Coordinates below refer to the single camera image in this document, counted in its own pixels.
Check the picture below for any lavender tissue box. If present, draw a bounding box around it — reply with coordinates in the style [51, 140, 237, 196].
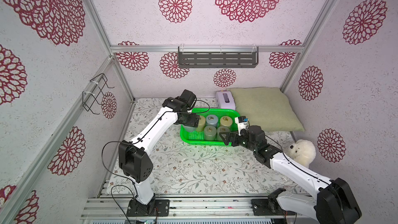
[216, 91, 236, 110]

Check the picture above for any white plush bear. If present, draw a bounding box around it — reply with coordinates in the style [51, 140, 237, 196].
[285, 140, 316, 168]

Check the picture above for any blue canister back middle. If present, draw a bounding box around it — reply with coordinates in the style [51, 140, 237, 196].
[206, 115, 219, 128]

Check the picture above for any yellow canister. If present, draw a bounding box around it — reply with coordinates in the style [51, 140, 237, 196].
[196, 115, 206, 132]
[219, 116, 233, 129]

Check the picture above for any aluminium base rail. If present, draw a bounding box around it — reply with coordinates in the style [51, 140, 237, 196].
[79, 195, 267, 223]

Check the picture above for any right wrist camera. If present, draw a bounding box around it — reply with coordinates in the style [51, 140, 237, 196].
[235, 116, 250, 136]

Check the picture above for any green plastic basket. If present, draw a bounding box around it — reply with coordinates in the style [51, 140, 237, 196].
[180, 108, 240, 146]

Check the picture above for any blue-grey canister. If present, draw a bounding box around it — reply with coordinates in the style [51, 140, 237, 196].
[183, 125, 196, 133]

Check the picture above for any green pillow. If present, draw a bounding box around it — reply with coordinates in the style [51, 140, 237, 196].
[229, 87, 305, 132]

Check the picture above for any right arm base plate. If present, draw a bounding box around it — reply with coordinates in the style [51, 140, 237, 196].
[251, 199, 295, 217]

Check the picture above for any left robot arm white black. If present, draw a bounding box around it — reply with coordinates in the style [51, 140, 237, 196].
[117, 90, 200, 216]

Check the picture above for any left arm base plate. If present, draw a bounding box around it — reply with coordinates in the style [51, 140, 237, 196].
[126, 199, 170, 217]

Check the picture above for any green canister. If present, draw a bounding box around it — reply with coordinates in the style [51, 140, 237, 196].
[204, 125, 217, 141]
[216, 126, 230, 141]

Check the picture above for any black wire wall rack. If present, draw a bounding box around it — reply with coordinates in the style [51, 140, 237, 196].
[81, 73, 114, 115]

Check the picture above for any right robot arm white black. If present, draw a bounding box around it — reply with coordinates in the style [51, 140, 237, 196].
[220, 125, 362, 224]

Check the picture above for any grey wall shelf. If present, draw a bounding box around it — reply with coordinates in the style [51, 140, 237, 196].
[177, 47, 259, 68]

